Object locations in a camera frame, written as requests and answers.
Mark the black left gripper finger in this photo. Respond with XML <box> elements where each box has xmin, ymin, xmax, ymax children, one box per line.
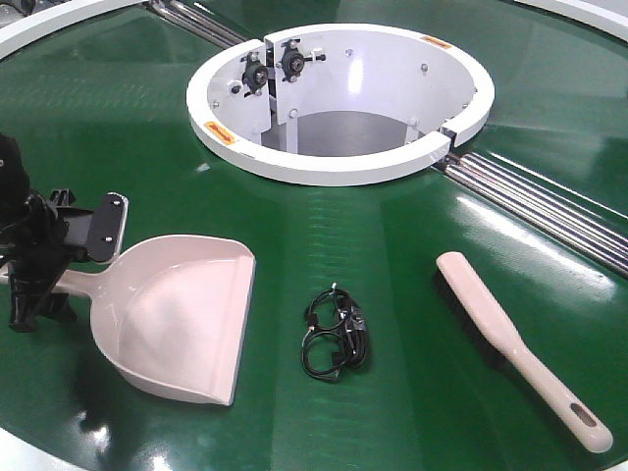
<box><xmin>86</xmin><ymin>192</ymin><xmax>129</xmax><ymax>264</ymax></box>
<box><xmin>9</xmin><ymin>275</ymin><xmax>78</xmax><ymax>333</ymax></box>

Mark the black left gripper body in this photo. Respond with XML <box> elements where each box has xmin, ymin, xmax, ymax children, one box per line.
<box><xmin>1</xmin><ymin>188</ymin><xmax>94</xmax><ymax>290</ymax></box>

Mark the beige plastic dustpan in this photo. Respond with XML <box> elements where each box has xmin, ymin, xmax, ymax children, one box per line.
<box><xmin>23</xmin><ymin>235</ymin><xmax>255</xmax><ymax>406</ymax></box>

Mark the black cable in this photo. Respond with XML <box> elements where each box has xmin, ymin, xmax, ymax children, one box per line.
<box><xmin>301</xmin><ymin>284</ymin><xmax>373</xmax><ymax>383</ymax></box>

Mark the beige hand brush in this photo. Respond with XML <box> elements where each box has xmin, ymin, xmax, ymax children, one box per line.
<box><xmin>434</xmin><ymin>251</ymin><xmax>613</xmax><ymax>453</ymax></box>

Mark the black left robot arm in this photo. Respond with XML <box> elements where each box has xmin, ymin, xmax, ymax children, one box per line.
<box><xmin>1</xmin><ymin>134</ymin><xmax>129</xmax><ymax>333</ymax></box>

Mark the white outer rim left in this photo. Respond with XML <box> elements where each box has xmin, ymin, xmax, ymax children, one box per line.
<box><xmin>1</xmin><ymin>0</ymin><xmax>140</xmax><ymax>59</ymax></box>

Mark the white rim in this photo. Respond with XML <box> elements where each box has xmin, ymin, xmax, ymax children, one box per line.
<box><xmin>1</xmin><ymin>0</ymin><xmax>140</xmax><ymax>59</ymax></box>
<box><xmin>517</xmin><ymin>0</ymin><xmax>627</xmax><ymax>41</ymax></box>

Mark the rear steel roller strip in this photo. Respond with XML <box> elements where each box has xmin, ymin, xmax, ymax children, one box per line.
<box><xmin>146</xmin><ymin>0</ymin><xmax>247</xmax><ymax>49</ymax></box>

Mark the steel roller strip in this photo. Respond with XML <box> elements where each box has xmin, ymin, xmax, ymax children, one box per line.
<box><xmin>434</xmin><ymin>153</ymin><xmax>627</xmax><ymax>278</ymax></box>
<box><xmin>146</xmin><ymin>0</ymin><xmax>247</xmax><ymax>49</ymax></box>

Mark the right steel roller strip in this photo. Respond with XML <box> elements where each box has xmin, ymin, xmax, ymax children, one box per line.
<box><xmin>434</xmin><ymin>153</ymin><xmax>627</xmax><ymax>278</ymax></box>

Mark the white outer rim right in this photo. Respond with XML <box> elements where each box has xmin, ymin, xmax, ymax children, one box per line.
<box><xmin>517</xmin><ymin>0</ymin><xmax>627</xmax><ymax>41</ymax></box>

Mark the left black bearing mount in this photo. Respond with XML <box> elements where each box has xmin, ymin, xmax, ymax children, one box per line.
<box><xmin>241</xmin><ymin>52</ymin><xmax>269</xmax><ymax>97</ymax></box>

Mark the black bearing mount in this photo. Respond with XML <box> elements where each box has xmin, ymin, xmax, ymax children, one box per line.
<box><xmin>241</xmin><ymin>52</ymin><xmax>269</xmax><ymax>97</ymax></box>
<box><xmin>280</xmin><ymin>38</ymin><xmax>327</xmax><ymax>83</ymax></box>

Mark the right black bearing mount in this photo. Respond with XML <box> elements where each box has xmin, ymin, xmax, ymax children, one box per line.
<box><xmin>280</xmin><ymin>38</ymin><xmax>327</xmax><ymax>83</ymax></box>

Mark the white central ring housing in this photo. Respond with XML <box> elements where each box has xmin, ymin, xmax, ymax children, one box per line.
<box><xmin>186</xmin><ymin>24</ymin><xmax>496</xmax><ymax>186</ymax></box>

